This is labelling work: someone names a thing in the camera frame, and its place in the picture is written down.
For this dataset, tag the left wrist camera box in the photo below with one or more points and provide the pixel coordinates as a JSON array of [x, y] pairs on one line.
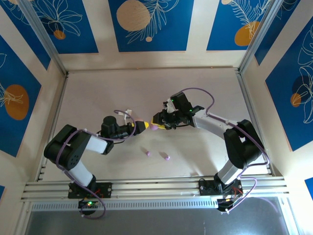
[[127, 112]]

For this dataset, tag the small control circuit board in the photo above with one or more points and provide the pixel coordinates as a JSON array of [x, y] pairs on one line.
[[89, 204], [228, 202]]

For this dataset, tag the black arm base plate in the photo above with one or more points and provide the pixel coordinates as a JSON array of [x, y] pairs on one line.
[[206, 187], [105, 189]]

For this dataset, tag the purple charging case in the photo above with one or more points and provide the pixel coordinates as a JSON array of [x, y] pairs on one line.
[[154, 127]]

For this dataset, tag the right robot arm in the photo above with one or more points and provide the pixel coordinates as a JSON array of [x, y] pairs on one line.
[[244, 144]]

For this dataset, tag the aluminium table side rail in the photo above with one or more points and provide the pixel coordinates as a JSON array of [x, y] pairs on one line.
[[252, 117], [55, 117]]

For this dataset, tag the aluminium frame post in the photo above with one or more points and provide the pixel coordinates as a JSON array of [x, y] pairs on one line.
[[44, 36], [259, 34]]

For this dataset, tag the long aluminium mounting rail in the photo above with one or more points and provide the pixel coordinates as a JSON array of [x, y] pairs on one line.
[[159, 188]]

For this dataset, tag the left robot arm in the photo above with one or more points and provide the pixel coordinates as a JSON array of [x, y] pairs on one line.
[[71, 147]]

